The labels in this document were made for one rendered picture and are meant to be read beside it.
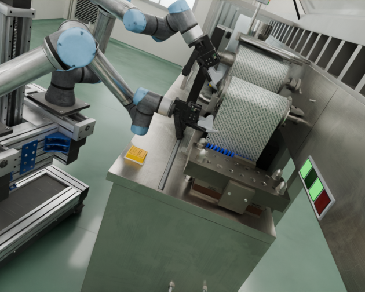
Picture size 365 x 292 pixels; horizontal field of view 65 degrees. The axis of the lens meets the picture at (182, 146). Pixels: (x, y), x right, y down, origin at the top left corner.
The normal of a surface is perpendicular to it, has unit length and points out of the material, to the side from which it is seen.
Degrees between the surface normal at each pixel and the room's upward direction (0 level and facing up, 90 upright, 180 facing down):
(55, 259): 0
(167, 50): 90
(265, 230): 0
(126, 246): 90
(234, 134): 90
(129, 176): 0
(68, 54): 83
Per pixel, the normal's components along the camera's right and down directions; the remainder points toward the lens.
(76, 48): 0.46, 0.49
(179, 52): -0.15, 0.43
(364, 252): -0.93, -0.37
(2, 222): 0.34, -0.83
